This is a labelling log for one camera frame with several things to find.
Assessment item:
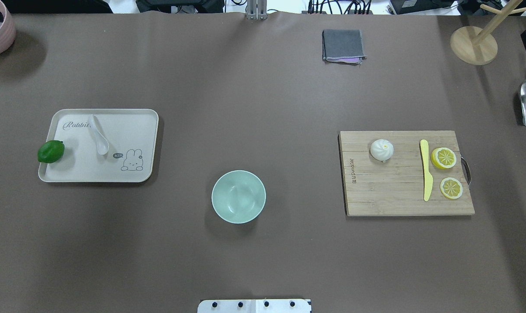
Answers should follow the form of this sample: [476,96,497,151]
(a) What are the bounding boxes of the yellow plastic knife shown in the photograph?
[419,139,433,202]

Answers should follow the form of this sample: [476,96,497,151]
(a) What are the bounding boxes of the mint green bowl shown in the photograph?
[211,170,267,224]

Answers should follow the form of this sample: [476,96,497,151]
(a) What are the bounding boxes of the beige rabbit tray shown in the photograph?
[38,109,159,183]

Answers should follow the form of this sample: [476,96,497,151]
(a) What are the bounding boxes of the wooden mug tree stand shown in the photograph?
[450,0,526,66]

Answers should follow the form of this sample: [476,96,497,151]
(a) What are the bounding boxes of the green lime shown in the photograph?
[37,140,66,163]

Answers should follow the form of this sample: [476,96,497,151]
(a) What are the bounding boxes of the white steamed bun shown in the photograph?
[369,139,394,163]

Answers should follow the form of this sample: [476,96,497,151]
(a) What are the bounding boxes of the aluminium frame post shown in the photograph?
[246,0,268,20]

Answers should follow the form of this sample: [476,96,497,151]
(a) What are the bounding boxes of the grey folded cloth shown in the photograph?
[321,29,368,65]

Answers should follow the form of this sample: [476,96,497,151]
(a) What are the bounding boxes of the thin lemon slice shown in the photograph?
[439,177,463,200]

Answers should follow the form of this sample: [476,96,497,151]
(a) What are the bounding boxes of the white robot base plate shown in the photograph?
[197,299,313,313]

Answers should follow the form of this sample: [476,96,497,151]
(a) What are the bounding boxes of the white ceramic spoon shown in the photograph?
[88,114,110,155]

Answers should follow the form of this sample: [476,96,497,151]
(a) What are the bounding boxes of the thick lemon half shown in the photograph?
[430,147,456,169]

